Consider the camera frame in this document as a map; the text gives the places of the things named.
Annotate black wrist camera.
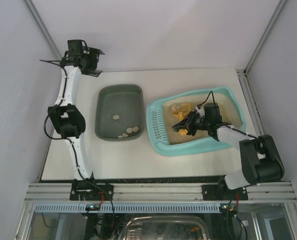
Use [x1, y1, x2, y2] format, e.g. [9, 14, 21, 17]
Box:
[204, 102, 222, 122]
[67, 39, 84, 56]

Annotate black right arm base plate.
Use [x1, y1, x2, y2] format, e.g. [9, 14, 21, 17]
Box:
[201, 176, 249, 201]

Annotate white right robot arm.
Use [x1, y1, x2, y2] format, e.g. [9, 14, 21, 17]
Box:
[171, 111, 285, 190]

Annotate teal cat litter box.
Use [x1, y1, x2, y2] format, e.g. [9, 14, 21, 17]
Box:
[146, 86, 247, 156]

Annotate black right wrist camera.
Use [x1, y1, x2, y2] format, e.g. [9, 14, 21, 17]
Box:
[204, 102, 222, 122]

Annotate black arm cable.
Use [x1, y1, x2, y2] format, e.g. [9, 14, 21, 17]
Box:
[39, 58, 89, 181]
[197, 90, 284, 203]

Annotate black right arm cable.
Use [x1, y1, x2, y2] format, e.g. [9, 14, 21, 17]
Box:
[197, 90, 284, 203]

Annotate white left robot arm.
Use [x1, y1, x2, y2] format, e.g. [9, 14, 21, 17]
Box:
[46, 39, 104, 181]

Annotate right aluminium frame post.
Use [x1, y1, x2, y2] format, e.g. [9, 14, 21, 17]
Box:
[243, 0, 289, 76]

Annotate yellow litter scoop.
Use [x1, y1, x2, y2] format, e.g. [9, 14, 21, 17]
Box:
[171, 102, 192, 122]

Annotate aluminium mounting rail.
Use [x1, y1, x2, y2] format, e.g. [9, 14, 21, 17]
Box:
[24, 182, 297, 204]

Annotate grey plastic waste tray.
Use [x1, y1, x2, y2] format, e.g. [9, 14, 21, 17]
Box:
[94, 84, 145, 142]

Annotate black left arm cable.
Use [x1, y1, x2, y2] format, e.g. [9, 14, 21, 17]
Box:
[39, 58, 89, 181]

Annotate steel wire basket below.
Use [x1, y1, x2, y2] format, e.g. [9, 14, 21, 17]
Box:
[121, 214, 211, 240]

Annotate right side aluminium rail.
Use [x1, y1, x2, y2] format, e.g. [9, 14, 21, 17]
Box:
[236, 69, 266, 135]

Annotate left aluminium frame post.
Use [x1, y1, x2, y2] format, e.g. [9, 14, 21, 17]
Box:
[22, 0, 62, 60]

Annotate light blue slotted cable duct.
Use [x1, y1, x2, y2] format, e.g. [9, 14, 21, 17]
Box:
[35, 203, 221, 214]

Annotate beige cat litter pellets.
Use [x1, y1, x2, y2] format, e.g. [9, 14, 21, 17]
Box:
[162, 93, 243, 145]

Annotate aluminium frame post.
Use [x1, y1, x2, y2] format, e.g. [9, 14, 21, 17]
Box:
[22, 0, 62, 60]
[243, 0, 289, 76]

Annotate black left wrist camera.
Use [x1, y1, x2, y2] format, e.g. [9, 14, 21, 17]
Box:
[67, 39, 84, 56]

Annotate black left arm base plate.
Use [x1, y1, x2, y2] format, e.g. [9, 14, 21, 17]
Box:
[69, 178, 114, 201]

